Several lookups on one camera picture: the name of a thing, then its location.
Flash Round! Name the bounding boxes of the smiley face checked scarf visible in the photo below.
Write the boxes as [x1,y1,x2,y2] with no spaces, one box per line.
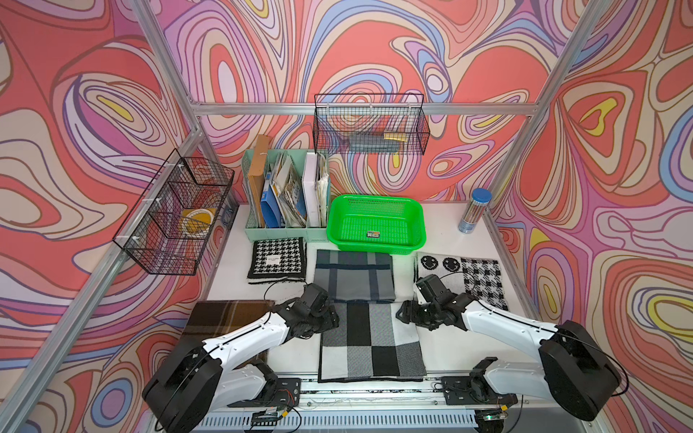
[414,253,508,310]

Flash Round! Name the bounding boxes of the black white grey checked scarf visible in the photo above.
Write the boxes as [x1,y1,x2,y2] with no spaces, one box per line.
[318,302,426,382]

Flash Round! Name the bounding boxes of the green plastic basket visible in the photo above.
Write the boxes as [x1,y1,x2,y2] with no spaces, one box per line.
[327,195,427,255]

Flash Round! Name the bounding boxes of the grey navy plaid scarf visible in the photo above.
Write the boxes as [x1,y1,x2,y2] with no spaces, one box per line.
[313,250,396,303]

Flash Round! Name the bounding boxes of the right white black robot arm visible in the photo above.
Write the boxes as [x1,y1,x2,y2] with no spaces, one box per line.
[395,275,627,421]

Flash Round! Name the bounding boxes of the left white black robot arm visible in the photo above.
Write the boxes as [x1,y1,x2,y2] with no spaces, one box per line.
[142,283,339,432]

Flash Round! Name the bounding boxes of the black white houndstooth scarf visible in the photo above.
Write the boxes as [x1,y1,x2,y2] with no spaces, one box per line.
[247,237,307,284]

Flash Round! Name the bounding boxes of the brown plaid scarf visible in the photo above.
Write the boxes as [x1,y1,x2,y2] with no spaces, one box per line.
[182,301,275,341]

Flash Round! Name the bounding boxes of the blue folder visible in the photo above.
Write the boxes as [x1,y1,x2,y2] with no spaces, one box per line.
[261,178,283,228]

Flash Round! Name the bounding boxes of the green circuit board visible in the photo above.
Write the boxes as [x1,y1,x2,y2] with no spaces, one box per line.
[250,411,284,428]

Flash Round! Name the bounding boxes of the clear pencil tube blue lid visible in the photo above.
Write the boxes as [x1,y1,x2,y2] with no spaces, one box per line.
[458,188,493,234]

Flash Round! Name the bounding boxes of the mint green file organizer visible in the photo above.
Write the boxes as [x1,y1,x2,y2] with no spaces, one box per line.
[245,149,328,242]

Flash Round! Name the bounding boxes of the magazines in organizer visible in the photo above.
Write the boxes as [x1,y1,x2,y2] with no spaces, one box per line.
[271,153,307,228]

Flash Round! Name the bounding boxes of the white papers stack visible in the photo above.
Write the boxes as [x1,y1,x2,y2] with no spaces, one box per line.
[302,153,330,228]

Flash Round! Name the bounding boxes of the brown cardboard folder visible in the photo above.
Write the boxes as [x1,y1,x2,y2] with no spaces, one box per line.
[247,135,272,228]

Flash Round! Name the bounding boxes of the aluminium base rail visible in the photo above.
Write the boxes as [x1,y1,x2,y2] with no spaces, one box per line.
[195,375,607,432]

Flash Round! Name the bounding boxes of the left black wire basket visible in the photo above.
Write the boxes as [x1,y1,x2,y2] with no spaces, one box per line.
[113,150,236,276]

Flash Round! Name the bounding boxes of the black wire basket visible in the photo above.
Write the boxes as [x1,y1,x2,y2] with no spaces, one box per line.
[113,150,236,276]
[313,91,431,155]

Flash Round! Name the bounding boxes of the back black wire basket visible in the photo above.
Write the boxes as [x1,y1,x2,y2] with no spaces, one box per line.
[313,91,431,155]

